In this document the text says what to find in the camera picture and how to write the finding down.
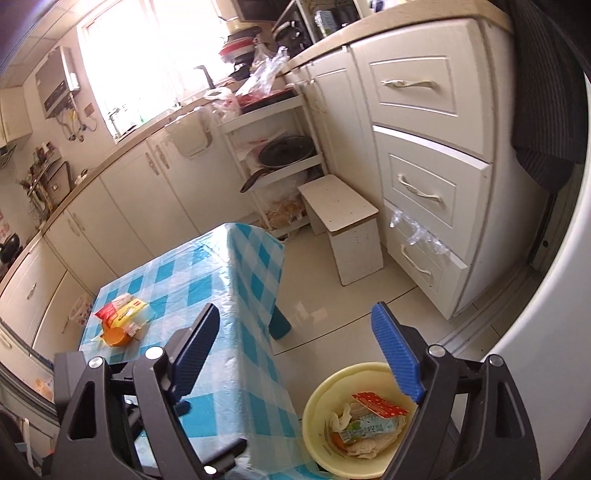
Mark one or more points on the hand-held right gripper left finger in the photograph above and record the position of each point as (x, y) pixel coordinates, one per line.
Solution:
(196, 350)

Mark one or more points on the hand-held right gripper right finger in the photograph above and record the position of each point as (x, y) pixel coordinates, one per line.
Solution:
(397, 360)

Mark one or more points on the red white wrapper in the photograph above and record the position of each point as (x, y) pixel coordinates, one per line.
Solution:
(381, 405)

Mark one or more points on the blue white milk carton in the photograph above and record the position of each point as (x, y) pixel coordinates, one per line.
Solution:
(369, 427)

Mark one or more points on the white tissue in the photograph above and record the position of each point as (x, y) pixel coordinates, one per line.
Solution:
(339, 415)

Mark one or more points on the pale yellow plastic basin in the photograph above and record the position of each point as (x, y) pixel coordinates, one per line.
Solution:
(323, 406)

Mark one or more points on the white paper towel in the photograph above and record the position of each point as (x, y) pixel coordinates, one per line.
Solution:
(369, 450)

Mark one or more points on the small orange peel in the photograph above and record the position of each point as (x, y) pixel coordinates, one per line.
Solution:
(338, 441)

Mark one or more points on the blue checkered tablecloth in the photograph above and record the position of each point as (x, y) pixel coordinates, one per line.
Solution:
(194, 277)

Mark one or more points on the red yellow snack bag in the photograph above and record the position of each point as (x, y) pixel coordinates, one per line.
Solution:
(127, 311)

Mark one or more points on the large orange peel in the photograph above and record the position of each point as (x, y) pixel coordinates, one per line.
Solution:
(115, 337)

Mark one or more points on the blue table leg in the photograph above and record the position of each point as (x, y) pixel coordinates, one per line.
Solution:
(280, 323)

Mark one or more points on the white cabinet drawer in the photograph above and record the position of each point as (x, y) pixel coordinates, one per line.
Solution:
(425, 189)
(420, 272)
(415, 83)

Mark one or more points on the floral wastebasket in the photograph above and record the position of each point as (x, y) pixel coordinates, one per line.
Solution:
(83, 311)

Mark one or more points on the clear plastic scrap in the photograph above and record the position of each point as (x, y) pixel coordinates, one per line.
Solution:
(418, 235)

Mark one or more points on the white wooden stool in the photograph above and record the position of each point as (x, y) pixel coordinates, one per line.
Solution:
(341, 217)

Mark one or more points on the white kitchen cabinets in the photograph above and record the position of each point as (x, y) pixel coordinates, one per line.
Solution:
(138, 198)

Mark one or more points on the large white appliance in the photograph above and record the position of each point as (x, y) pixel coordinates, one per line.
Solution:
(563, 332)

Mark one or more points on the black frying pan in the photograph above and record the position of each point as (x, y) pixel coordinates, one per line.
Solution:
(284, 152)

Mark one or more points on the white hanging bin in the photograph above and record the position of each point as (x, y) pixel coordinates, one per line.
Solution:
(189, 134)

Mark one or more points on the white shelf rack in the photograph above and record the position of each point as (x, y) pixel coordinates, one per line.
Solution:
(272, 120)

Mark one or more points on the white plastic bag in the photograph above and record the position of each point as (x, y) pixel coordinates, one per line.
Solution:
(226, 101)

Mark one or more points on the sink faucet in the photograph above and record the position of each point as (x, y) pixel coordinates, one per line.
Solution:
(205, 76)

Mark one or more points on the clear plastic bag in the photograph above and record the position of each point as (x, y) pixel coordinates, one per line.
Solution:
(263, 71)

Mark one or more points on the stack of bowls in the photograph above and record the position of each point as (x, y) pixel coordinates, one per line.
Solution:
(240, 48)

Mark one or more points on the dark striped cloth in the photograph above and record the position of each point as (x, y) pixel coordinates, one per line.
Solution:
(549, 92)

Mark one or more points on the black microwave oven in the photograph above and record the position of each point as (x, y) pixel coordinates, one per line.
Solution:
(332, 18)

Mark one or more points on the wall water heater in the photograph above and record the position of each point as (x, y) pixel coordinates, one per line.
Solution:
(57, 81)

